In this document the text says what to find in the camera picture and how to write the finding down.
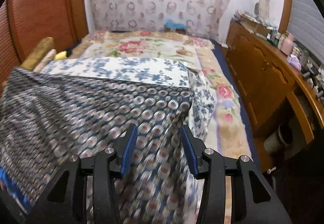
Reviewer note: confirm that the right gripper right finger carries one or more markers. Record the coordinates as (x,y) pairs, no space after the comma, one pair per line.
(208,165)

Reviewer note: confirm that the grey window blind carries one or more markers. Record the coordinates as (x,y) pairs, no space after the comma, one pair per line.
(306,25)

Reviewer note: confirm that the blue floral white blanket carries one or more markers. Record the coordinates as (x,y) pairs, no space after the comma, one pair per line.
(156,71)

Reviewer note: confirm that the cream rolled pillow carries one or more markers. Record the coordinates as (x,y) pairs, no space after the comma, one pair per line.
(45,60)

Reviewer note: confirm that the blue toy on headboard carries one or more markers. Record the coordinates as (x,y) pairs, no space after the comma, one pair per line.
(174,25)

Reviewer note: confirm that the brown louvered wardrobe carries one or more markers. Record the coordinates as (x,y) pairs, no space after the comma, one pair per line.
(24,23)

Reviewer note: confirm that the pink rose floral bedspread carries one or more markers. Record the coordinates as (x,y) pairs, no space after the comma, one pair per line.
(228,129)

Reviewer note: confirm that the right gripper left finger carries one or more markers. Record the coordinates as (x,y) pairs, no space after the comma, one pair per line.
(113,163)

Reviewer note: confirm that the clutter pile on dresser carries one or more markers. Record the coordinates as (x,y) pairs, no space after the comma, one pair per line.
(253,24)

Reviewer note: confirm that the navy circle-patterned silk garment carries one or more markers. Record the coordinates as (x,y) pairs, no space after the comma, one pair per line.
(53,126)

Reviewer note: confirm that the yellow plush toy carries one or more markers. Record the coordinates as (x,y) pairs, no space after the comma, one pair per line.
(61,56)

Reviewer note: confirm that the brown gold patterned cushion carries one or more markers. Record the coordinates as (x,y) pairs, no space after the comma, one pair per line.
(38,53)

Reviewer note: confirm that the wooden dresser cabinet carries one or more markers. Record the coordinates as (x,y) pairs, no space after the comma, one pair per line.
(273,93)

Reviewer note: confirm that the pink bottle on dresser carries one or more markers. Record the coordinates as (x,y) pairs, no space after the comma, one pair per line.
(287,45)

